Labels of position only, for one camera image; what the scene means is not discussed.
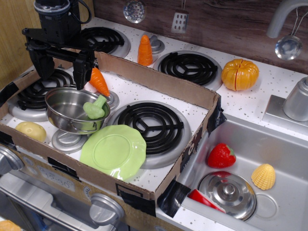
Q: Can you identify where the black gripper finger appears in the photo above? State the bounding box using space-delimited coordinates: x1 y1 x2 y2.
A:
29 49 54 80
73 51 94 90

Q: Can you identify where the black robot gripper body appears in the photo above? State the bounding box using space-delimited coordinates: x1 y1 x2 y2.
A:
22 4 95 63

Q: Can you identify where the light green toy broccoli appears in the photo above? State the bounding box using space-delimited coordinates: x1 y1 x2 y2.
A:
83 95 107 119

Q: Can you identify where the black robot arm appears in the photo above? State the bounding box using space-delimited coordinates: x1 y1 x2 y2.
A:
22 0 96 90

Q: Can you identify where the stainless steel pot lid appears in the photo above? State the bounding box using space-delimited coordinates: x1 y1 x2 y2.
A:
197 171 257 221

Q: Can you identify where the orange toy carrot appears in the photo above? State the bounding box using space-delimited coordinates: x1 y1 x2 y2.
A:
89 67 110 97

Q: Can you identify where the black front left burner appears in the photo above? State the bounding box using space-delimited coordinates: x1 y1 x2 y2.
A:
8 68 75 122

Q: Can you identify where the black burner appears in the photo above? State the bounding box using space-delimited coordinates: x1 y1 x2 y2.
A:
153 51 222 91
81 26 131 58
8 68 75 122
107 101 191 169

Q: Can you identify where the black back left burner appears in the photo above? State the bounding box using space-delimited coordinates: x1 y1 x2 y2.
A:
81 26 131 58

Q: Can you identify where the silver round stove cap middle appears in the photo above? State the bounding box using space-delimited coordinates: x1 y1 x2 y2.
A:
106 90 120 112

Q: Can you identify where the silver round stove cap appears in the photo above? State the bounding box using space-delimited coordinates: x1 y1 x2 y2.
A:
150 35 165 54
51 130 88 154
106 90 120 112

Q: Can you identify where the orange toy carrot cone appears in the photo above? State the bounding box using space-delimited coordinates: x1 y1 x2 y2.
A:
137 35 153 66

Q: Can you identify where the yellow toy potato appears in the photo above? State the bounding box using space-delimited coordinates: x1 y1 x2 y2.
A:
15 121 47 142

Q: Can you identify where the hanging silver skimmer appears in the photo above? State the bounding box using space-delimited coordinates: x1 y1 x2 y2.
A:
123 0 146 24

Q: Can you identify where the silver round stove cap back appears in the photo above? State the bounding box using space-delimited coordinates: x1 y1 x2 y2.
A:
150 35 165 54

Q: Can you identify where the silver round stove cap front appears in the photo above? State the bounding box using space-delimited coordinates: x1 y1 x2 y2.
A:
51 130 88 154

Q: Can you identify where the brown cardboard fence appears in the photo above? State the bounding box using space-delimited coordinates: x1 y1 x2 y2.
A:
0 52 224 209

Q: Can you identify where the light green plastic plate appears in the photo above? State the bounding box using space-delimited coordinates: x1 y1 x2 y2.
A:
79 125 147 180

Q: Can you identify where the silver stove knob left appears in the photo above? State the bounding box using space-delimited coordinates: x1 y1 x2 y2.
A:
0 146 24 175

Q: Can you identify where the silver stove knob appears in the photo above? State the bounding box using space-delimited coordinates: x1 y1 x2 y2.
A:
0 146 24 175
89 193 125 226

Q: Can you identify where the hanging silver spatula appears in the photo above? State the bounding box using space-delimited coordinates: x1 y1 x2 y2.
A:
171 0 189 34

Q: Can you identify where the black front right burner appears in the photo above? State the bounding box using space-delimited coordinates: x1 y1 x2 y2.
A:
107 101 191 169

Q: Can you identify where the black back right burner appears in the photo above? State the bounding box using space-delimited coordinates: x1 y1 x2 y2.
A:
153 51 222 91

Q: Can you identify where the silver stove knob right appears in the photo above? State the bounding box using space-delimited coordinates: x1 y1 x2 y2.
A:
89 193 125 226

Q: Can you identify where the orange toy pumpkin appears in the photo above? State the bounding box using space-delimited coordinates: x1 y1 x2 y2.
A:
221 59 259 91

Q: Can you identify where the red toy strawberry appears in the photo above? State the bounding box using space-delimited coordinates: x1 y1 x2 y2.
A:
207 143 236 168

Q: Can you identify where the yellow toy at corner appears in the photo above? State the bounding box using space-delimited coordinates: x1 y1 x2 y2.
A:
0 220 21 231

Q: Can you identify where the red toy pepper piece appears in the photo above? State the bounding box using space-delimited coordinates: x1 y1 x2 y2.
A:
188 189 226 214

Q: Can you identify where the silver sink basin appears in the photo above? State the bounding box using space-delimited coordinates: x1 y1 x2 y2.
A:
179 116 308 231

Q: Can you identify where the hanging silver ladle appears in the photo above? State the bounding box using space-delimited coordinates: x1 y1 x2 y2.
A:
275 8 308 61

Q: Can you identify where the silver faucet spout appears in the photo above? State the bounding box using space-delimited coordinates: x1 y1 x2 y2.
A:
266 0 308 39

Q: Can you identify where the yellow toy corn piece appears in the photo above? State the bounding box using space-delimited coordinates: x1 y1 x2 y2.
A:
251 164 276 190

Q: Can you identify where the silver faucet handle base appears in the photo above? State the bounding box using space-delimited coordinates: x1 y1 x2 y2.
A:
263 77 308 133

